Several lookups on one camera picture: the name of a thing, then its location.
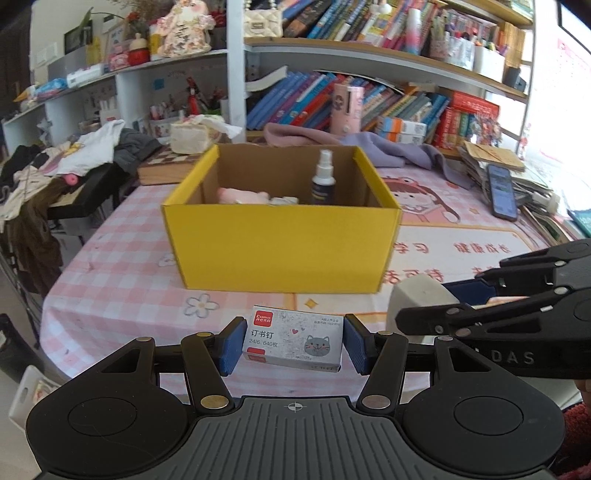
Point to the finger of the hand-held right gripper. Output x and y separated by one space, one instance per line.
471 290
485 318

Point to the white power adapter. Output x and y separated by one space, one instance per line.
545 202

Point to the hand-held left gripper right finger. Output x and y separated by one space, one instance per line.
360 344

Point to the red scissors and pens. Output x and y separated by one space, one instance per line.
203 97

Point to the pen cup with pens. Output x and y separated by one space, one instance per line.
450 46

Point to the dark picture frame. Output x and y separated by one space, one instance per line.
77 39

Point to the grey garment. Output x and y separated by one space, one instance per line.
136 147

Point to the brown envelope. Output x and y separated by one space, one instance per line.
494 157

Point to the pile of books and papers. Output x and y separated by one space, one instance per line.
545 221

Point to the blue orange small boxes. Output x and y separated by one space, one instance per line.
401 130

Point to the red jar with wooden lid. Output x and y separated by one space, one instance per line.
138 53

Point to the cream tissue pack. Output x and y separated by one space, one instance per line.
189 138

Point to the white bookshelf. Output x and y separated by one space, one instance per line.
235 69

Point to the blue plastic pack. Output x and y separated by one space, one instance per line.
51 87

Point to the brown garment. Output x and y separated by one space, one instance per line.
37 240

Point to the black bag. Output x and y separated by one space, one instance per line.
18 350

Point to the stack of red dictionaries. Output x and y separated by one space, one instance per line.
466 117

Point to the white staple box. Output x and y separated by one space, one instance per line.
291 339

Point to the pastel tumbler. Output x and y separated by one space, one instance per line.
412 32

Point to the white t-shirt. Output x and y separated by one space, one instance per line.
97 147

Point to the cream rectangular block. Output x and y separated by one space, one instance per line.
415 295

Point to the floral fabric bag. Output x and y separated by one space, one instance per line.
182 32

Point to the pink plush toy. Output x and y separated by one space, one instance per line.
240 196

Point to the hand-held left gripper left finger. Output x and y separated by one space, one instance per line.
231 346

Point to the cream garment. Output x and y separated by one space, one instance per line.
23 194

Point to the purple cloth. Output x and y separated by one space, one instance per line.
392 150

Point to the white flat box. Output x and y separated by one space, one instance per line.
85 76

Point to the white storage basket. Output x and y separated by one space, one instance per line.
489 64

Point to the shelf row of paperback books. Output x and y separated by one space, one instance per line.
341 21

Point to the green book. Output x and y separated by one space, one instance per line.
581 224

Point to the pink wall poster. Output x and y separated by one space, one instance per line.
563 101

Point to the white pen holder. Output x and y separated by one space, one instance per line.
164 122

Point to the white charger plug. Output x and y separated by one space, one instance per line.
284 201

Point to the white plastic carrier bag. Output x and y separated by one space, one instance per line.
32 401

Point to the yellow cardboard box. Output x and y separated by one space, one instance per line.
277 249

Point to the black smartphone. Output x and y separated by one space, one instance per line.
502 191

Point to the pink cylindrical device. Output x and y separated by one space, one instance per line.
346 110

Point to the small pink object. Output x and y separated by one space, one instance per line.
70 179

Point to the row of colourful books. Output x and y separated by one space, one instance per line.
295 101

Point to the pink tin box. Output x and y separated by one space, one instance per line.
118 61

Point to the white pearl handbag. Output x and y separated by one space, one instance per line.
263 21

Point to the wooden chessboard box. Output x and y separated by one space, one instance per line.
159 168

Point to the dark spray bottle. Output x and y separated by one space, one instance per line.
322 187

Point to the cartoon printed desk mat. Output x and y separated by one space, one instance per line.
443 240

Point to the black side desk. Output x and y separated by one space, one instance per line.
92 191

